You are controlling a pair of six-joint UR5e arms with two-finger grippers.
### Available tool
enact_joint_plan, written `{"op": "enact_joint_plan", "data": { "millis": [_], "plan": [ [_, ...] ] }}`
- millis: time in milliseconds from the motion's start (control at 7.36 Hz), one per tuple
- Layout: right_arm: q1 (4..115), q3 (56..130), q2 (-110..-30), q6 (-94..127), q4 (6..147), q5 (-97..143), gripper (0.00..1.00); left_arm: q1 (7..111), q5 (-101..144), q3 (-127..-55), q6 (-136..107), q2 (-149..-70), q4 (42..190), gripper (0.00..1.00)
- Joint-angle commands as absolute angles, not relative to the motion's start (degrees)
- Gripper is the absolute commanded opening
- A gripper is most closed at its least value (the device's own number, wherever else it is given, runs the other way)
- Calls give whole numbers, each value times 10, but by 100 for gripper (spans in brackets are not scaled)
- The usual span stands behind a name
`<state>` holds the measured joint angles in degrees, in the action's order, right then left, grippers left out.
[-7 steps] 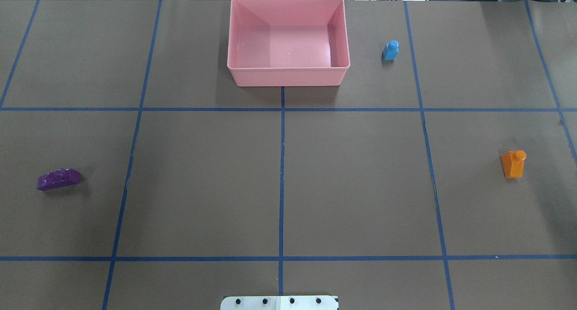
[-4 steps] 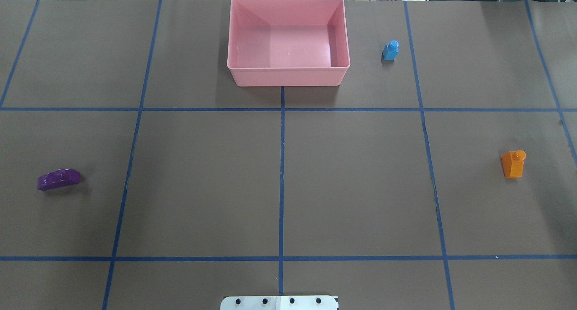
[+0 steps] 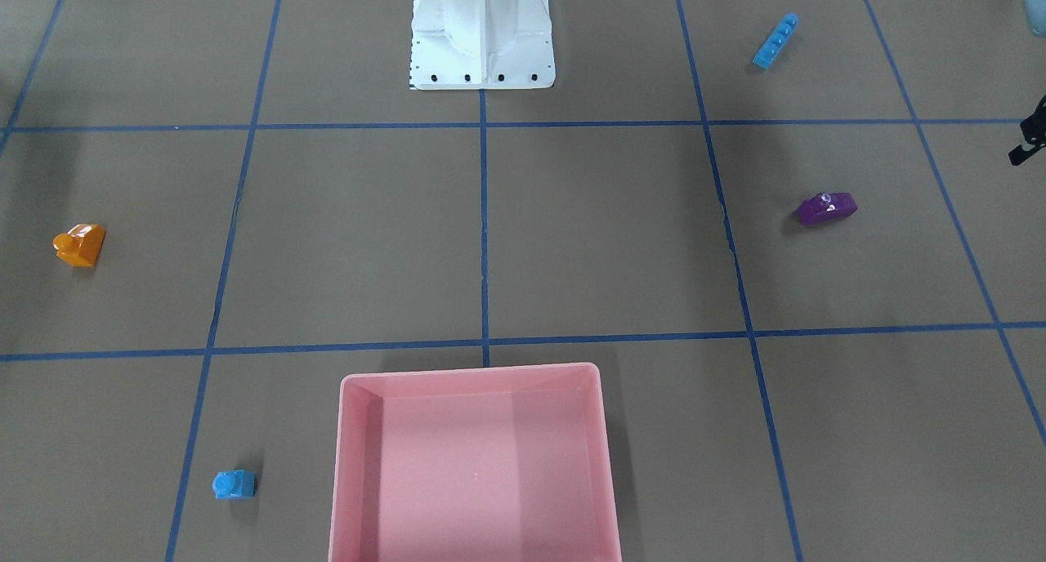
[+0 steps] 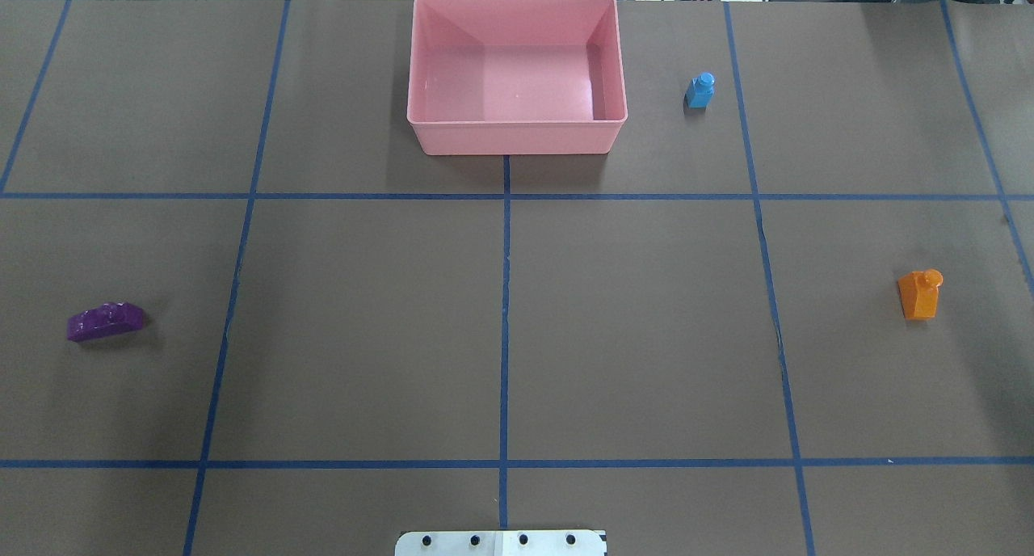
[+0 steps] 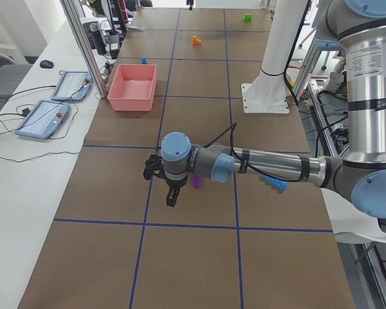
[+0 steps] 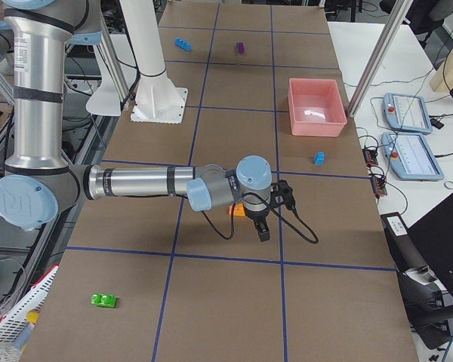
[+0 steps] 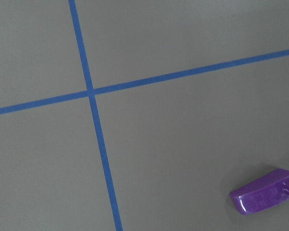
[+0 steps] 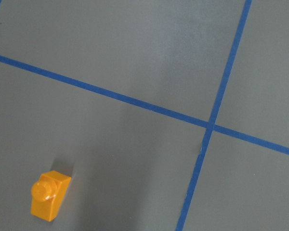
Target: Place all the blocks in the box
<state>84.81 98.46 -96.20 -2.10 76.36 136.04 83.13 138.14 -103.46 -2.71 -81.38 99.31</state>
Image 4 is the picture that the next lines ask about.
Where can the orange block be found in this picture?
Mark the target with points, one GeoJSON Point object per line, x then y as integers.
{"type": "Point", "coordinates": [919, 293]}

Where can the purple block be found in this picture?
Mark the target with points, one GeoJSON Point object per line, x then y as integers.
{"type": "Point", "coordinates": [107, 319]}

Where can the pink plastic box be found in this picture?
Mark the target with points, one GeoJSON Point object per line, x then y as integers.
{"type": "Point", "coordinates": [516, 77]}

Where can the small blue block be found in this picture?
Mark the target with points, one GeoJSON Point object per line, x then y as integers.
{"type": "Point", "coordinates": [700, 91]}

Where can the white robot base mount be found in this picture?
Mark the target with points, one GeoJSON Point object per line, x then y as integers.
{"type": "Point", "coordinates": [503, 542]}

